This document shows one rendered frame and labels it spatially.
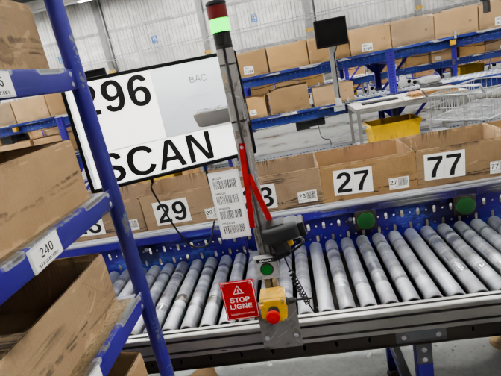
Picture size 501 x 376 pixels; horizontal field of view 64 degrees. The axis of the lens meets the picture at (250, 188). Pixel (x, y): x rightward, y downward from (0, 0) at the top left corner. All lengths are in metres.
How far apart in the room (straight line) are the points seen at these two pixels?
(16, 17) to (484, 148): 1.64
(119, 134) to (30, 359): 0.71
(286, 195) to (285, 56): 4.57
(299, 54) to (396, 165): 4.57
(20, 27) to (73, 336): 0.44
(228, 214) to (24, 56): 0.67
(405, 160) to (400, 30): 4.73
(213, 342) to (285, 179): 0.73
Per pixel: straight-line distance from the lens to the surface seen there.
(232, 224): 1.14
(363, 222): 1.73
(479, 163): 1.87
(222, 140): 1.19
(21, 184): 0.59
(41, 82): 0.63
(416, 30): 6.45
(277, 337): 1.32
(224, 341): 1.35
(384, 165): 1.75
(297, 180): 1.72
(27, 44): 0.68
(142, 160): 1.17
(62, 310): 0.65
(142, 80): 1.17
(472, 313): 1.38
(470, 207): 1.83
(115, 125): 1.17
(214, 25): 1.06
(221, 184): 1.11
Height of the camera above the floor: 1.49
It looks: 16 degrees down
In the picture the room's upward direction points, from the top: 12 degrees counter-clockwise
